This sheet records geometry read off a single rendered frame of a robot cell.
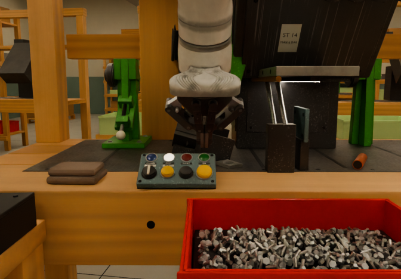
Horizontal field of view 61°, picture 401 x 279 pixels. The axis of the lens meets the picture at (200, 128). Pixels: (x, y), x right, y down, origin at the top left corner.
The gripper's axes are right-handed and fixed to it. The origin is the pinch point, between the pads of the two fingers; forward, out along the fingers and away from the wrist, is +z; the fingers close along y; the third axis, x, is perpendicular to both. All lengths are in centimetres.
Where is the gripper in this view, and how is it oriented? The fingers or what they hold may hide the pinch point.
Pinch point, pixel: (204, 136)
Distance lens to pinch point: 58.7
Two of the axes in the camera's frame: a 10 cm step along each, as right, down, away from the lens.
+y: -10.0, 0.0, 0.1
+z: 0.0, 7.3, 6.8
